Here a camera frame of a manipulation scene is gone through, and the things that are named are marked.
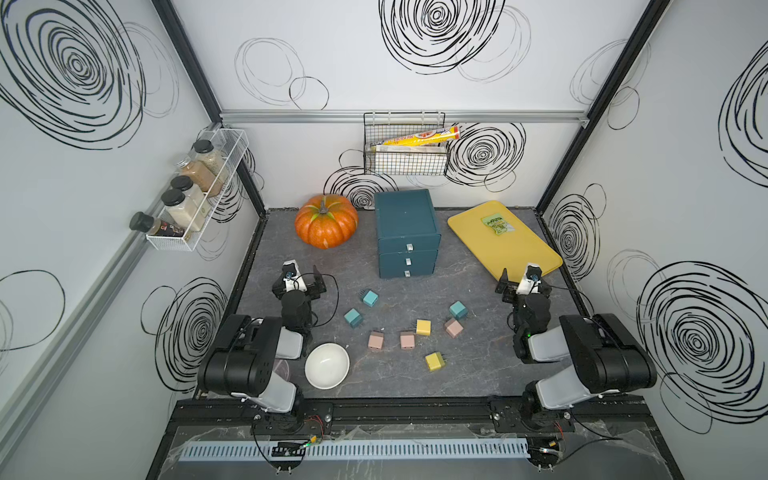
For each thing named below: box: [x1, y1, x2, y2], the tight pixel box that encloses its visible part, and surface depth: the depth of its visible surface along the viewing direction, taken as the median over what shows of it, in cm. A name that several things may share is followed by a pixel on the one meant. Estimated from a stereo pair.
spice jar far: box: [192, 139, 225, 176], surface depth 77 cm
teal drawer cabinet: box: [374, 189, 441, 279], surface depth 93 cm
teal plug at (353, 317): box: [343, 308, 363, 328], surface depth 91 cm
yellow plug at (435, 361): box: [425, 352, 445, 371], surface depth 83 cm
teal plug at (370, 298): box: [363, 290, 379, 307], surface depth 95 cm
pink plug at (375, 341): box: [368, 331, 384, 351], surface depth 86 cm
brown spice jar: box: [177, 158, 223, 197], surface depth 75 cm
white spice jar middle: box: [170, 175, 212, 217], surface depth 69 cm
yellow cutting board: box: [447, 200, 563, 283], surface depth 115 cm
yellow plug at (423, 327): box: [416, 319, 431, 336], surface depth 88 cm
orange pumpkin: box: [296, 194, 358, 250], surface depth 104 cm
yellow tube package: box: [370, 126, 461, 147], surface depth 89 cm
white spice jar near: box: [161, 188, 205, 232], surface depth 67 cm
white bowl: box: [305, 342, 351, 390], surface depth 82 cm
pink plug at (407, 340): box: [400, 332, 416, 350], surface depth 86 cm
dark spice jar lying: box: [130, 211, 185, 237], surface depth 62 cm
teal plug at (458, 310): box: [449, 300, 468, 320], surface depth 93 cm
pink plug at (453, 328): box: [445, 320, 464, 339], surface depth 89 cm
